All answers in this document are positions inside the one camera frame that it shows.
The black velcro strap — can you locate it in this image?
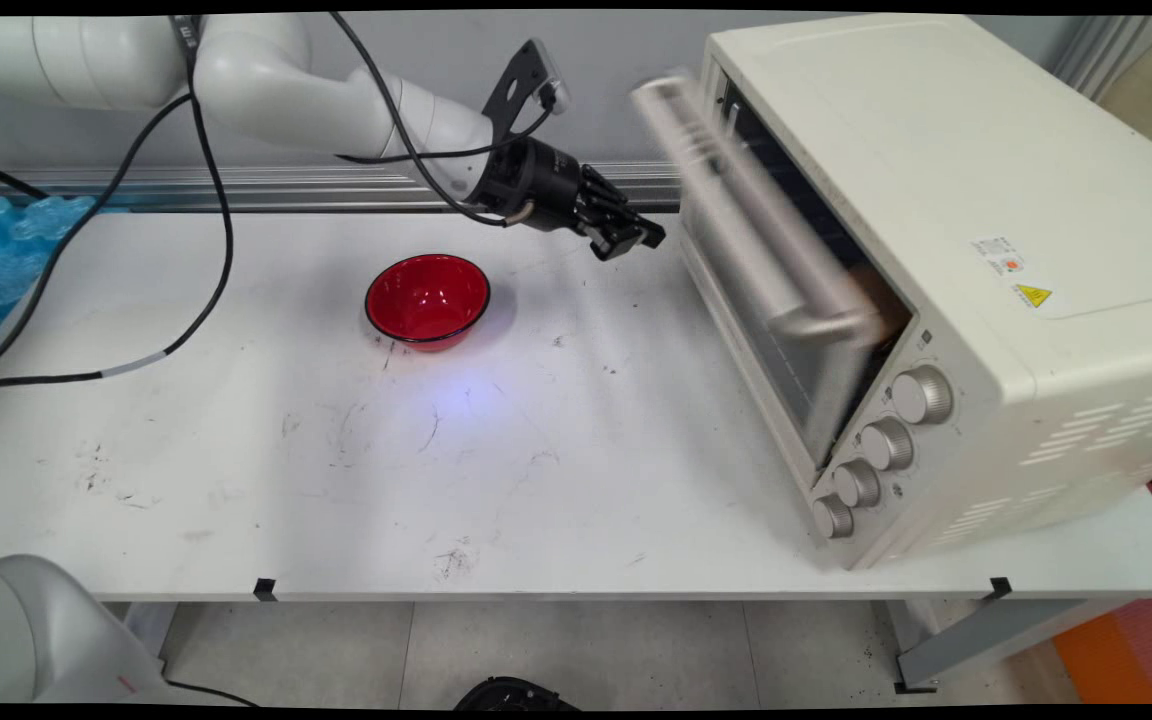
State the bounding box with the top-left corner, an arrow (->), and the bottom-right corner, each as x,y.
170,15 -> 206,97

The red bowl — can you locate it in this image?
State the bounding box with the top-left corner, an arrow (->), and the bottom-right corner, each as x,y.
364,254 -> 491,353

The grey ribbed column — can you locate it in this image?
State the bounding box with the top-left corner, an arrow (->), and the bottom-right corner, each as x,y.
1049,15 -> 1152,101

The black round floor object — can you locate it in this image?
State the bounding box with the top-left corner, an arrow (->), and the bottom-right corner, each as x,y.
453,676 -> 579,711

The black background cable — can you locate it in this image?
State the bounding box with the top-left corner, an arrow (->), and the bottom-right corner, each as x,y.
0,154 -> 50,201

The brown toast slice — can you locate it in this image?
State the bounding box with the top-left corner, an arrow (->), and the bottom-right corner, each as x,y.
851,264 -> 913,347

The aluminium rail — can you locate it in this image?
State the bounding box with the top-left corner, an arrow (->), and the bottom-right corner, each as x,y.
0,163 -> 685,214

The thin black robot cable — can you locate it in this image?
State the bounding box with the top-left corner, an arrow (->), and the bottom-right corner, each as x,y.
0,12 -> 559,386

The black cable with white tape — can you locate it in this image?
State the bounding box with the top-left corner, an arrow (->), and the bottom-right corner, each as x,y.
0,14 -> 237,393

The orange floor board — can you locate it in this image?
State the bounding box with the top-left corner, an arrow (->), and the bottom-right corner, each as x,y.
1050,590 -> 1152,706

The cream toaster oven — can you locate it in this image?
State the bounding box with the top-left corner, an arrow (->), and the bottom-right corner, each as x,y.
686,12 -> 1152,571

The black floor cable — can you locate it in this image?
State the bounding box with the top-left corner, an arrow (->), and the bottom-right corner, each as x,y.
164,680 -> 263,708

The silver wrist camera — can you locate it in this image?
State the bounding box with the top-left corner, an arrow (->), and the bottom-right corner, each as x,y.
533,44 -> 573,114

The grey table leg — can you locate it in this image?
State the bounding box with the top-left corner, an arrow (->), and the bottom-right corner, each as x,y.
894,597 -> 1129,693

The large silver oven knob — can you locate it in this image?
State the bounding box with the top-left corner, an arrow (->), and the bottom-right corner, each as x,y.
890,364 -> 953,426

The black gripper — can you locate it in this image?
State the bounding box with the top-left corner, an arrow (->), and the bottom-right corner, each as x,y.
479,138 -> 667,264

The cream glass oven door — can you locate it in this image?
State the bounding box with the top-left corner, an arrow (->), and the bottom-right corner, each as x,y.
629,68 -> 889,471

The white label sticker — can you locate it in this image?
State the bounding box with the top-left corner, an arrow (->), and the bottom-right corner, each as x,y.
970,235 -> 1028,277

